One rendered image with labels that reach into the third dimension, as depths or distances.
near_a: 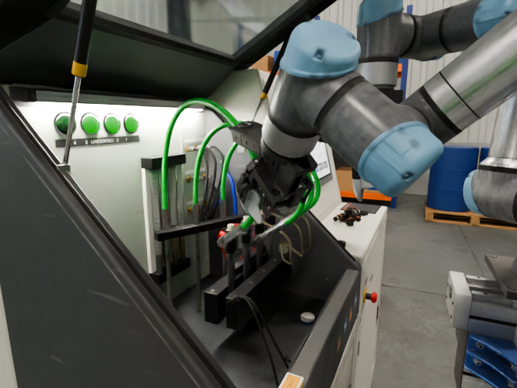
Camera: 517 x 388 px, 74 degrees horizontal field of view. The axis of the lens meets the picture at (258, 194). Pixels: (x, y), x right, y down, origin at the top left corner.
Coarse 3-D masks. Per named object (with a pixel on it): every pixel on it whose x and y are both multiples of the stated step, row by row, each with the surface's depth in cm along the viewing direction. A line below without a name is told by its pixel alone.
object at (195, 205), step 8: (216, 128) 88; (224, 128) 88; (208, 136) 89; (200, 152) 92; (200, 160) 92; (304, 184) 81; (192, 208) 96; (296, 216) 83; (280, 224) 85; (288, 224) 84; (264, 232) 88; (272, 232) 86; (264, 240) 88
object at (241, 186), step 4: (248, 172) 54; (244, 176) 54; (248, 176) 54; (240, 180) 55; (244, 180) 54; (240, 184) 55; (244, 184) 54; (248, 184) 54; (236, 188) 56; (240, 188) 55; (244, 188) 55; (248, 188) 55; (252, 188) 56; (240, 192) 56; (244, 192) 56; (240, 196) 58; (244, 196) 57; (244, 200) 58
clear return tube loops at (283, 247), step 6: (288, 210) 105; (264, 222) 92; (294, 222) 97; (282, 234) 90; (300, 234) 97; (282, 240) 107; (288, 240) 90; (300, 240) 97; (282, 246) 107; (282, 252) 100; (300, 252) 105; (282, 258) 97
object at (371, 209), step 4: (348, 204) 170; (352, 204) 170; (356, 204) 170; (360, 204) 170; (364, 204) 170; (344, 208) 162; (348, 208) 162; (360, 208) 162; (364, 208) 162; (368, 208) 162; (372, 208) 162; (376, 208) 162; (372, 212) 154
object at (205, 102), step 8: (184, 104) 75; (192, 104) 73; (200, 104) 71; (208, 104) 68; (216, 104) 67; (176, 112) 78; (224, 112) 65; (176, 120) 80; (232, 120) 64; (168, 128) 82; (168, 136) 83; (168, 144) 85; (248, 152) 61; (248, 216) 64; (248, 224) 64
